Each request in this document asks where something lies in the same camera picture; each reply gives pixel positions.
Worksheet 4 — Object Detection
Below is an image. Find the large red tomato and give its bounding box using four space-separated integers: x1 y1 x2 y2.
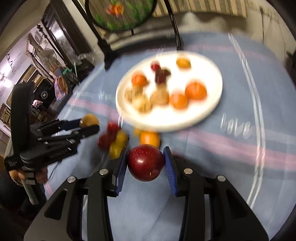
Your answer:
98 133 114 150

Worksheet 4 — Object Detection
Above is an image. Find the white oval plate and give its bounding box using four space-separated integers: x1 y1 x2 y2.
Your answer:
115 51 223 132

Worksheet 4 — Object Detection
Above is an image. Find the blue striped tablecloth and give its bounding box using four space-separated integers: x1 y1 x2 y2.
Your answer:
43 31 296 241

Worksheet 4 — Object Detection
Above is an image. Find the black round picture stand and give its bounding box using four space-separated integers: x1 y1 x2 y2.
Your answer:
72 1 184 70

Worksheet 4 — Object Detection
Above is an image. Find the small yellow-green fruit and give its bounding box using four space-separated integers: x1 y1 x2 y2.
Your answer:
79 113 99 128

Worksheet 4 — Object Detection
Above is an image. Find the small red tomato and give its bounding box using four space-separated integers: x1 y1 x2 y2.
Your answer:
106 121 120 136
150 61 161 72

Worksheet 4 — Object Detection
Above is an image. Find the small olive fruit top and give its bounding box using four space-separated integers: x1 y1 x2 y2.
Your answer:
133 128 142 138

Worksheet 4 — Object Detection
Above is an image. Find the yellow-orange tomato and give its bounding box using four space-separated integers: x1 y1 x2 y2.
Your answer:
176 57 191 69

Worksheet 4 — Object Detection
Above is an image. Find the pale beige small fruit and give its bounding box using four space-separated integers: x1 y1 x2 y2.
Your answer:
132 95 152 113

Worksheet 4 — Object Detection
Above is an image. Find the orange fruit upper middle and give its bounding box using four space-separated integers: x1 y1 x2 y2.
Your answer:
139 131 161 148

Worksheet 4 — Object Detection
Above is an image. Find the large orange mandarin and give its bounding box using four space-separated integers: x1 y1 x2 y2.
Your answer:
185 81 207 100

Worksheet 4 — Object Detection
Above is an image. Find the person's hand holding handle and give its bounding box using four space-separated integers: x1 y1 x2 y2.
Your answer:
9 167 48 185

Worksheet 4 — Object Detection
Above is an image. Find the standing fan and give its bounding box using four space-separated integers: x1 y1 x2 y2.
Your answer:
38 49 59 72

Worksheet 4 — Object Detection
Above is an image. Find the brown potato-like fruit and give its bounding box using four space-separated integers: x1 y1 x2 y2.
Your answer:
125 88 137 102

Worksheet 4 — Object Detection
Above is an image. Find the large beige round fruit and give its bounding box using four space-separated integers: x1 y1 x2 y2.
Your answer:
149 89 170 106

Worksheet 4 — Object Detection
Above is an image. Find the checkered beige curtain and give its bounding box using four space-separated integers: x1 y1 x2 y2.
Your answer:
152 0 248 19

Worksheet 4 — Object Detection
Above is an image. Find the dark red plum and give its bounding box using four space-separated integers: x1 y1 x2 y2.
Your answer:
128 144 165 182

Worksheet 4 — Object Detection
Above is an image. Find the orange mandarin near front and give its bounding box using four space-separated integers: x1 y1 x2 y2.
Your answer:
169 92 188 110

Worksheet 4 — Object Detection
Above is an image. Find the small orange on plate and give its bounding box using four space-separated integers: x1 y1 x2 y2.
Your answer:
131 74 148 87

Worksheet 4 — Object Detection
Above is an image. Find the olive green tomato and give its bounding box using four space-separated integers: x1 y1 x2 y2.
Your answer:
109 142 124 160

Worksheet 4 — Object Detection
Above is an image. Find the large dark purple fruit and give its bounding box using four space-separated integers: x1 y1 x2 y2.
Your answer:
155 68 171 84

